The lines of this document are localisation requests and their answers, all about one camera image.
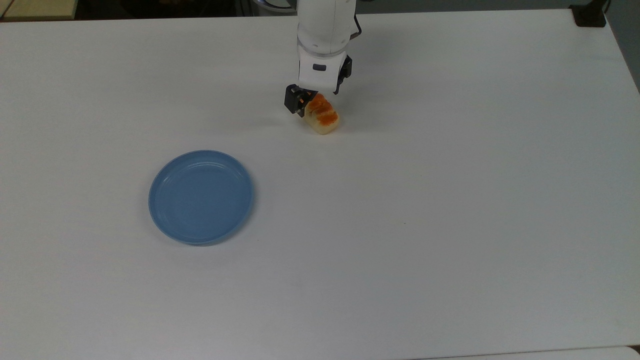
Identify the Franka gripper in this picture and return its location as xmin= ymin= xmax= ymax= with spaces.
xmin=284 ymin=47 xmax=353 ymax=118

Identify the orange glazed bread roll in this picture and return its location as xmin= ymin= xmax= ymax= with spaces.
xmin=305 ymin=93 xmax=340 ymax=136

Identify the blue round plate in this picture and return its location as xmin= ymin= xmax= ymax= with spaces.
xmin=148 ymin=150 xmax=254 ymax=246

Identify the black stand base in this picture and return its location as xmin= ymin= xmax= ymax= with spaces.
xmin=570 ymin=0 xmax=608 ymax=28

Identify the light wooden board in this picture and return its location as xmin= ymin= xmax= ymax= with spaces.
xmin=0 ymin=0 xmax=80 ymax=22

